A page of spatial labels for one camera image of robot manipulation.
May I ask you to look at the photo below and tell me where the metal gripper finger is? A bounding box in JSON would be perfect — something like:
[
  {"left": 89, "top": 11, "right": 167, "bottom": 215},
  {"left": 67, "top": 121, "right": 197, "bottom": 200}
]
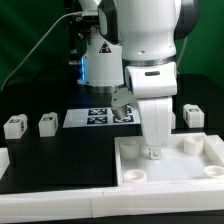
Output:
[{"left": 149, "top": 147, "right": 161, "bottom": 160}]

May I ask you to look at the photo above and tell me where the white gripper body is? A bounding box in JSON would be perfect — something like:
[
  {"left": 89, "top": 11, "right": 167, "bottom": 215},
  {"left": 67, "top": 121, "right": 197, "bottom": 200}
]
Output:
[{"left": 125, "top": 62, "right": 177, "bottom": 148}]

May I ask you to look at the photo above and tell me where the white square tabletop tray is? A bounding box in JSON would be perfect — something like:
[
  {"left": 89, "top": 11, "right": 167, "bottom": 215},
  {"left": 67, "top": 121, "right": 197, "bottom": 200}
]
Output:
[{"left": 115, "top": 133, "right": 224, "bottom": 185}]

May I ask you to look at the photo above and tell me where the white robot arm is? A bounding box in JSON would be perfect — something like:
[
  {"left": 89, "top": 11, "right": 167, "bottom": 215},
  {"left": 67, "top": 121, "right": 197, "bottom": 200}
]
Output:
[{"left": 68, "top": 0, "right": 199, "bottom": 159}]

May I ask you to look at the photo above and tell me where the white sheet with tags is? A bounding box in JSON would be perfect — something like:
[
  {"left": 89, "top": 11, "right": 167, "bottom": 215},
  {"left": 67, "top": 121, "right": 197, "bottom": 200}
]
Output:
[{"left": 63, "top": 107, "right": 140, "bottom": 128}]

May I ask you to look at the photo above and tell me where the white left obstacle block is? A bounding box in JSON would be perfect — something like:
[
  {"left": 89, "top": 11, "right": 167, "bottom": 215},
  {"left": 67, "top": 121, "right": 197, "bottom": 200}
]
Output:
[{"left": 0, "top": 148, "right": 10, "bottom": 179}]

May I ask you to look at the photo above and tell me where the grey cable right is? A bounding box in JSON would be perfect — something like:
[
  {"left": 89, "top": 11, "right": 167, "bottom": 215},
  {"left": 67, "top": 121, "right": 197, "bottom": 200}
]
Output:
[{"left": 175, "top": 36, "right": 189, "bottom": 69}]

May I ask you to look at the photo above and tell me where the grey cable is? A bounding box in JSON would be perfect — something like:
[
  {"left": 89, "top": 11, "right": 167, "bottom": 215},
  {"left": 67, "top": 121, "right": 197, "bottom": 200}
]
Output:
[
  {"left": 0, "top": 11, "right": 83, "bottom": 91},
  {"left": 175, "top": 36, "right": 189, "bottom": 69}
]

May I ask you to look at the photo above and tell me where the grey cable left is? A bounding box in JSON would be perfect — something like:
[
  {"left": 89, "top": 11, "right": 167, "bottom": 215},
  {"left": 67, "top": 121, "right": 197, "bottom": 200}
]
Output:
[{"left": 0, "top": 11, "right": 83, "bottom": 91}]

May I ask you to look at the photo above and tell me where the white front rail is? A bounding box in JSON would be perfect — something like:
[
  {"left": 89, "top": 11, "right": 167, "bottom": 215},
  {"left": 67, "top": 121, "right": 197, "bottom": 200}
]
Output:
[{"left": 0, "top": 179, "right": 224, "bottom": 224}]

